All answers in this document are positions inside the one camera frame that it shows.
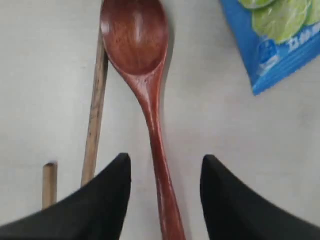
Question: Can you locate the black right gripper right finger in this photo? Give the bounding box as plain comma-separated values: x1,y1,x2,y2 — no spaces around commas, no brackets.
200,154,320,240

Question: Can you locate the blue chips snack bag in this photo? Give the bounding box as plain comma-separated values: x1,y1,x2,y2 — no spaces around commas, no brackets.
220,0,320,96

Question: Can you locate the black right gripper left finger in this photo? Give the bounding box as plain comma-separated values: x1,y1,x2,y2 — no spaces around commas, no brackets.
0,153,132,240

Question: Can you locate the dark wooden spoon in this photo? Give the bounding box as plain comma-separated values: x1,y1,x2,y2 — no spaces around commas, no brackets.
100,0,186,240

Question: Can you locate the wooden chopstick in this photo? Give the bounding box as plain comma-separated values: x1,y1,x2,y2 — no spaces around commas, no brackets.
42,162,58,210
81,32,108,187

